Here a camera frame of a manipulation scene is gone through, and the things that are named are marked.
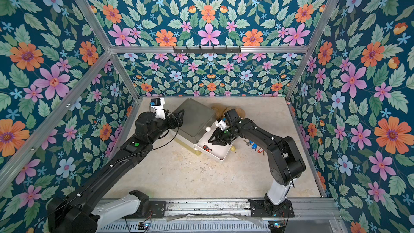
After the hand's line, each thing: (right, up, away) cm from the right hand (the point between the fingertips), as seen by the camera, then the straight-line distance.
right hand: (211, 141), depth 83 cm
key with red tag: (+29, -7, +9) cm, 31 cm away
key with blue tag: (+22, -3, +12) cm, 26 cm away
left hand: (-15, +17, -9) cm, 24 cm away
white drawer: (+5, -6, 0) cm, 7 cm away
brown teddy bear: (+5, +17, +16) cm, 23 cm away
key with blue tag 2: (+26, -5, +11) cm, 28 cm away
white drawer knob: (-1, +7, -2) cm, 7 cm away
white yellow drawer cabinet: (-11, -2, -1) cm, 11 cm away
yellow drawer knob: (+11, -4, -1) cm, 12 cm away
